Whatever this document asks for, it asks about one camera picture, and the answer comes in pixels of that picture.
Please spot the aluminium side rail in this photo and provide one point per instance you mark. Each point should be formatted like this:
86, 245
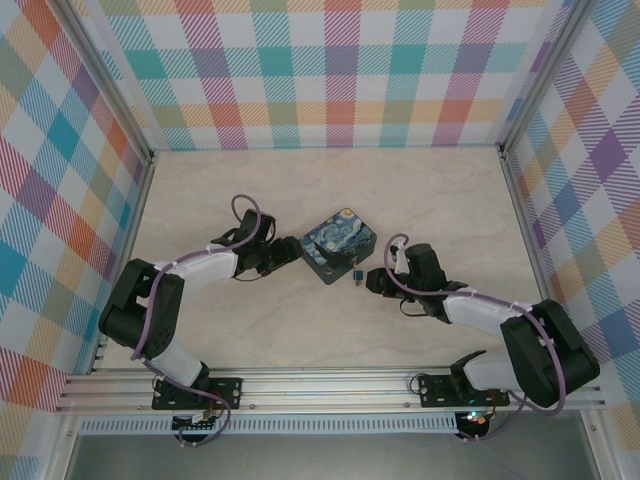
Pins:
525, 225
135, 225

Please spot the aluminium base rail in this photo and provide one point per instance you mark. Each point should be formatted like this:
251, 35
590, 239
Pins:
330, 387

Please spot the aluminium frame post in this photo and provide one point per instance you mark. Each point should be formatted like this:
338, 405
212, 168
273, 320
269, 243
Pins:
542, 75
110, 80

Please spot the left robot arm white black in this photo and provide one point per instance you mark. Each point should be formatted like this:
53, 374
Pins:
200, 267

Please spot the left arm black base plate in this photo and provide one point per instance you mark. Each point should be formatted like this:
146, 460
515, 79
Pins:
225, 390

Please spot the small blue padlock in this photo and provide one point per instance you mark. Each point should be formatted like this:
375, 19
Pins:
358, 274

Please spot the starry night tin box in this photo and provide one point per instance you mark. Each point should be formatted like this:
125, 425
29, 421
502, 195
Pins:
340, 230

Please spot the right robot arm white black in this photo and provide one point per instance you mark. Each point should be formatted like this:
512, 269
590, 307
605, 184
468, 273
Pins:
475, 312

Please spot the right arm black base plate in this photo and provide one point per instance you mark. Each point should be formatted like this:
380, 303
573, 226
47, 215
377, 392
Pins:
435, 390

